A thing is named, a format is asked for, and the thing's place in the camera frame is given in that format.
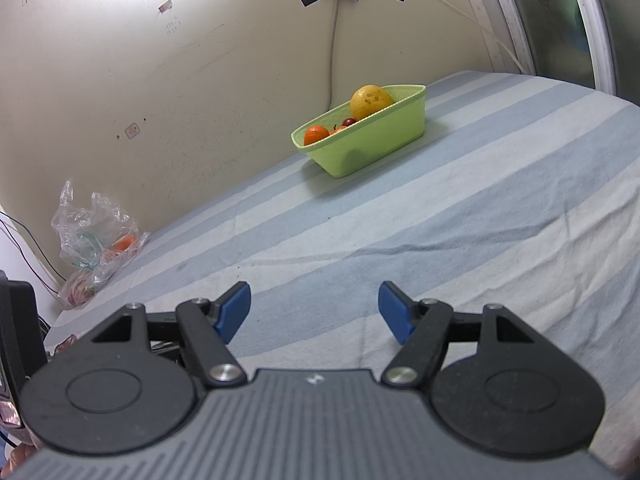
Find white cable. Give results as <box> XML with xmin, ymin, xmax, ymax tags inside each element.
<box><xmin>384</xmin><ymin>0</ymin><xmax>532</xmax><ymax>75</ymax></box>

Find light green plastic basket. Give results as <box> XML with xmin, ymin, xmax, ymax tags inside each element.
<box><xmin>291</xmin><ymin>84</ymin><xmax>426</xmax><ymax>178</ymax></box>

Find clear plastic bag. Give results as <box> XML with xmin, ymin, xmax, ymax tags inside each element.
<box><xmin>51</xmin><ymin>181</ymin><xmax>151</xmax><ymax>310</ymax></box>

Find orange tangerine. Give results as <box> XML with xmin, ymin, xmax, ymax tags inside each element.
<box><xmin>303</xmin><ymin>125</ymin><xmax>330</xmax><ymax>146</ymax></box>

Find large yellow pomelo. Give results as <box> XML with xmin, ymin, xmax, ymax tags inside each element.
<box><xmin>349</xmin><ymin>84</ymin><xmax>395</xmax><ymax>122</ymax></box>

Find window frame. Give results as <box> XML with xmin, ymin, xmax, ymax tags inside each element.
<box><xmin>470</xmin><ymin>0</ymin><xmax>639</xmax><ymax>103</ymax></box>

